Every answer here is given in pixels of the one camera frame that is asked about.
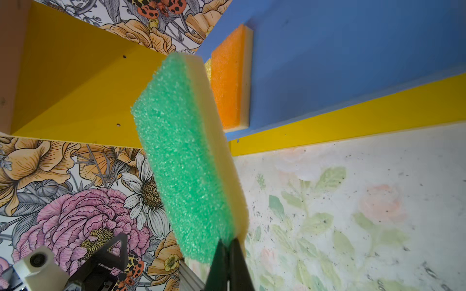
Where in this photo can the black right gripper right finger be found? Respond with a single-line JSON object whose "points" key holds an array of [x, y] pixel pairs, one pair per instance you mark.
{"points": [[239, 276]]}

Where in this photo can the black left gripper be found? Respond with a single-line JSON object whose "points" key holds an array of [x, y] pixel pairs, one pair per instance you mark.
{"points": [[95, 274]]}

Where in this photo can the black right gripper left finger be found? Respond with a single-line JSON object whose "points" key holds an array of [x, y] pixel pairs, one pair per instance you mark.
{"points": [[218, 278]]}

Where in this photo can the yellow sponge green backing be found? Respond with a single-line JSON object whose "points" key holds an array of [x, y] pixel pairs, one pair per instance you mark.
{"points": [[181, 133]]}

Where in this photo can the textured yellow sponge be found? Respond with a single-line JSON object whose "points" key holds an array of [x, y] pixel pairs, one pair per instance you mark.
{"points": [[208, 69]]}

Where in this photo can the tan yellow sponge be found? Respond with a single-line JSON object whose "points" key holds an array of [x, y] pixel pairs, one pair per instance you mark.
{"points": [[231, 64]]}

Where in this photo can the yellow wooden shelf unit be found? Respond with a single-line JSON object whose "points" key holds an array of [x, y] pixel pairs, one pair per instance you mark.
{"points": [[321, 70]]}

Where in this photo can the aluminium front rail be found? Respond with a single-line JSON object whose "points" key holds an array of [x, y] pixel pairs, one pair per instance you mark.
{"points": [[188, 279]]}

